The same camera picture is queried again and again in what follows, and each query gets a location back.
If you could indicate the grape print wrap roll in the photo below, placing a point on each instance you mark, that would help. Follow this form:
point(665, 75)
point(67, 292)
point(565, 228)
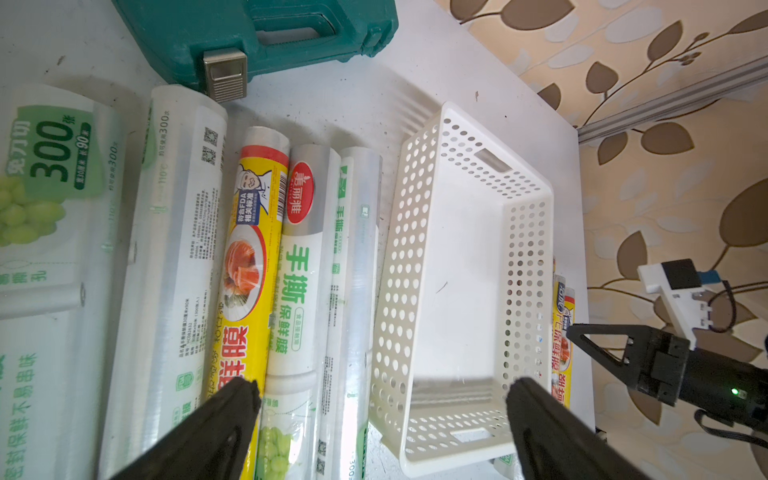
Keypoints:
point(62, 169)

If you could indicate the white plastic perforated basket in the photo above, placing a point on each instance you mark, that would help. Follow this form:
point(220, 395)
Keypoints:
point(465, 299)

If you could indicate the green plastic tool case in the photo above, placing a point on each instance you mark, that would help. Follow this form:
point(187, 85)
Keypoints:
point(217, 47)

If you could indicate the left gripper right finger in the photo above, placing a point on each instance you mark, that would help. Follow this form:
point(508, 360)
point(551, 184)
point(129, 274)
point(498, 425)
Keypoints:
point(552, 443)

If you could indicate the red oval label wrap roll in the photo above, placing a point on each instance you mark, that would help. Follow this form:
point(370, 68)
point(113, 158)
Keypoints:
point(300, 317)

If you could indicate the yellow wrap roll left group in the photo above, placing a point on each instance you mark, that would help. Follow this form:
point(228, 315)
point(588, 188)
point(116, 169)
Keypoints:
point(248, 275)

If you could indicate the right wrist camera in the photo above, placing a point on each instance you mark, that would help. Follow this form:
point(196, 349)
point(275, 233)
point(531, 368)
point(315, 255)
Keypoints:
point(681, 288)

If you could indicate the yellow PE wrap roll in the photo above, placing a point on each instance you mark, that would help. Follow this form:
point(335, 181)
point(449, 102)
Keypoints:
point(562, 348)

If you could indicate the clear green label wrap roll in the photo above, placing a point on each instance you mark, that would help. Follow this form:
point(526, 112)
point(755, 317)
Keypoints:
point(343, 415)

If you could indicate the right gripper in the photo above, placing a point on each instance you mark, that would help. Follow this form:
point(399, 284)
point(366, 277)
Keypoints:
point(664, 366)

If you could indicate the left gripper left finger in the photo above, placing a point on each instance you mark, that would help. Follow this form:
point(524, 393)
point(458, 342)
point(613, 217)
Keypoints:
point(211, 443)

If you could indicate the white text wrap roll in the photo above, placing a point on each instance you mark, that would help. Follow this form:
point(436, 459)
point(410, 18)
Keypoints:
point(158, 368)

